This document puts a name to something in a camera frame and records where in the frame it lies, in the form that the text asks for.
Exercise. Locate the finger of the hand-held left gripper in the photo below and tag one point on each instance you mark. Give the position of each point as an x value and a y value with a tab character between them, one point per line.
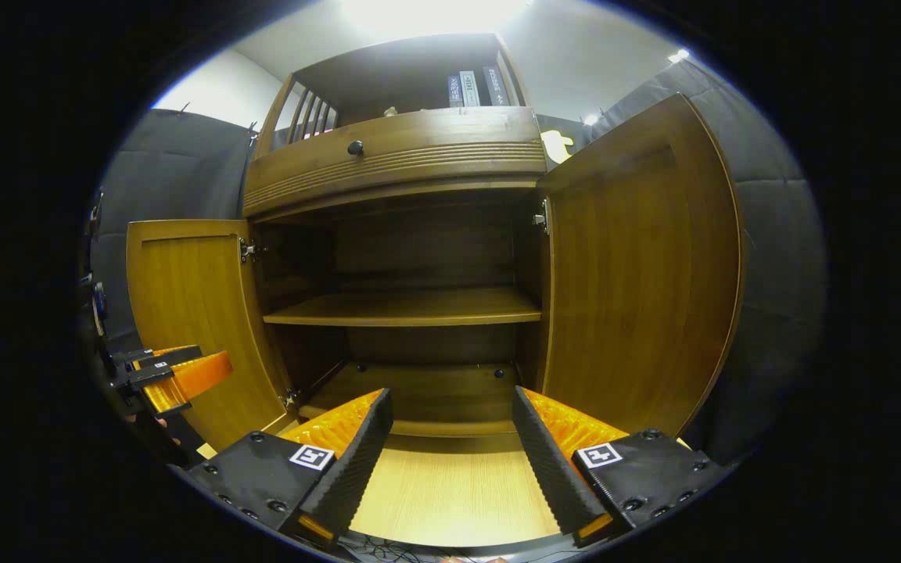
161	356
192	379

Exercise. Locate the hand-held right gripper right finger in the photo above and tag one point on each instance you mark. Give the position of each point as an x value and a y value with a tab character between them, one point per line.
552	469

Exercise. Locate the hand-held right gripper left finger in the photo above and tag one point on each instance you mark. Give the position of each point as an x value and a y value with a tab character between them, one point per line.
353	469

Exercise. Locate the wooden shoe cabinet door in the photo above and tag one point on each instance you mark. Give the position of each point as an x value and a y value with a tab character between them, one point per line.
192	297
638	274

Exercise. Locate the wooden double-door shoe cabinet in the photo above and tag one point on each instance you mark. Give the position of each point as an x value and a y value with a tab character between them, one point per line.
403	70

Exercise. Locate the metal door hinge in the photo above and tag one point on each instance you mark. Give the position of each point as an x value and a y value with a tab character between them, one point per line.
289	399
248	250
541	216

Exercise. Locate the wooden inner shelf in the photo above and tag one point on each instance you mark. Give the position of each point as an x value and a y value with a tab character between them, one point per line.
411	309

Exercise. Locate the black drawer knob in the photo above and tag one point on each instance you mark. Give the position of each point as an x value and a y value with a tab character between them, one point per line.
355	148

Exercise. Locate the wooden drawer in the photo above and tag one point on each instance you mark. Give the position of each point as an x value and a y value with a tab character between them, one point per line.
450	137

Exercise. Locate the dark blue book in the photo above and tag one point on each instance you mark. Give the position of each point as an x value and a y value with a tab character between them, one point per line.
455	91
497	86

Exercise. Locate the grey book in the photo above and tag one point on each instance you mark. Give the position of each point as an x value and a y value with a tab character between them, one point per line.
471	89

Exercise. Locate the large ceiling light panel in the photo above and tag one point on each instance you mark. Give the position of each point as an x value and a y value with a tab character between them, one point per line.
435	12

